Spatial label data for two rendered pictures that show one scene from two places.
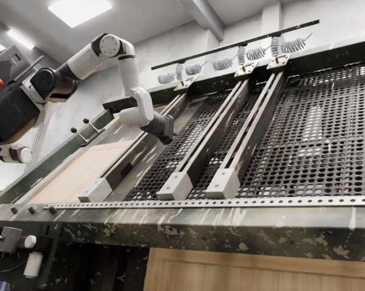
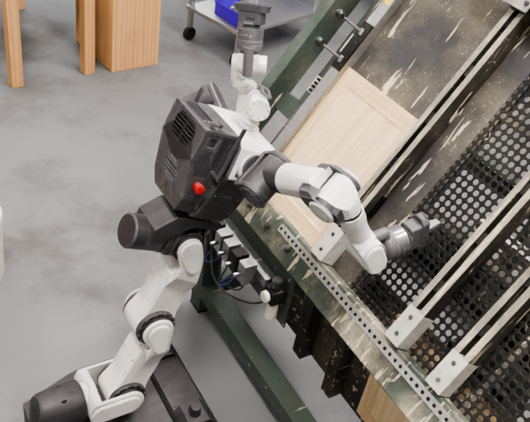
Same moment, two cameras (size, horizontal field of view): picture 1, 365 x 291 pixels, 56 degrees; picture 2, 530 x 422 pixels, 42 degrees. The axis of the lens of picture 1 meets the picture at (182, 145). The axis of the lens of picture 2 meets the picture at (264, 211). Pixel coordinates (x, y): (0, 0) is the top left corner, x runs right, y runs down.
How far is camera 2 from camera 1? 1.82 m
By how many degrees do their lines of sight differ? 62
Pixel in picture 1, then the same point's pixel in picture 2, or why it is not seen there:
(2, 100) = (208, 199)
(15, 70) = (214, 156)
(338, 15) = not seen: outside the picture
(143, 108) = (369, 268)
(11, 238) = (249, 275)
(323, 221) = not seen: outside the picture
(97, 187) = (333, 247)
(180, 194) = (409, 341)
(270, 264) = not seen: outside the picture
